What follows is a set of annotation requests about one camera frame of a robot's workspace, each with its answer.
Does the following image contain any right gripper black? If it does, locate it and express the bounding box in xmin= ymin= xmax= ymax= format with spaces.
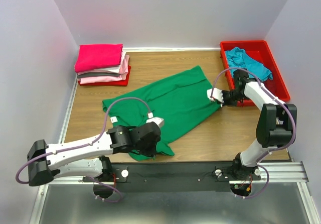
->
xmin=216 ymin=89 xmax=246 ymax=107

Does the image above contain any green t-shirt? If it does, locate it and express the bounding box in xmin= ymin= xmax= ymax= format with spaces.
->
xmin=109 ymin=66 xmax=221 ymax=156

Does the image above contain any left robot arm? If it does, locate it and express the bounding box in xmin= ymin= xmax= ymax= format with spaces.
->
xmin=27 ymin=118 xmax=164 ymax=186

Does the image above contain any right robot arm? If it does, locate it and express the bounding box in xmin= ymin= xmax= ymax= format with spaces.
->
xmin=221 ymin=67 xmax=297 ymax=180

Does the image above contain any blue t-shirt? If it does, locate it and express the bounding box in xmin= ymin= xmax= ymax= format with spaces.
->
xmin=224 ymin=47 xmax=273 ymax=82

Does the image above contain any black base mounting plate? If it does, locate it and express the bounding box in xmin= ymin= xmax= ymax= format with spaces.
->
xmin=93 ymin=160 xmax=261 ymax=197

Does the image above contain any dark red t-shirt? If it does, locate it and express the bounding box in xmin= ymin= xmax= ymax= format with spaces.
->
xmin=264 ymin=79 xmax=277 ymax=96

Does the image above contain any red folded t-shirt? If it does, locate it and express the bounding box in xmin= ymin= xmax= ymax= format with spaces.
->
xmin=77 ymin=65 xmax=131 ymax=86

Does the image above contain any light pink folded t-shirt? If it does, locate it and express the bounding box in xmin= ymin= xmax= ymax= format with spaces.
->
xmin=78 ymin=55 xmax=129 ymax=84

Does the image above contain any grey folded t-shirt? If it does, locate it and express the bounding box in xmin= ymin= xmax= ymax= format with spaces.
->
xmin=77 ymin=72 xmax=120 ymax=78

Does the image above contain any magenta folded t-shirt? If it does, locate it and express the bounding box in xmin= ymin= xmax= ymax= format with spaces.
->
xmin=75 ymin=44 xmax=123 ymax=73

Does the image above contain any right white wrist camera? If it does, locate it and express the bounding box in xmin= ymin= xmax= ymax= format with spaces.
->
xmin=207 ymin=88 xmax=224 ymax=107

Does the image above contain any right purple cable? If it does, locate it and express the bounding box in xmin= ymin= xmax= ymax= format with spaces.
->
xmin=210 ymin=67 xmax=297 ymax=199

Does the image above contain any purple cable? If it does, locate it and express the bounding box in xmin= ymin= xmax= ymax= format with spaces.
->
xmin=210 ymin=67 xmax=297 ymax=199
xmin=15 ymin=97 xmax=155 ymax=204

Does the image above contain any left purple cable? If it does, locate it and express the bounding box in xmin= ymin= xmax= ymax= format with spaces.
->
xmin=15 ymin=97 xmax=155 ymax=204

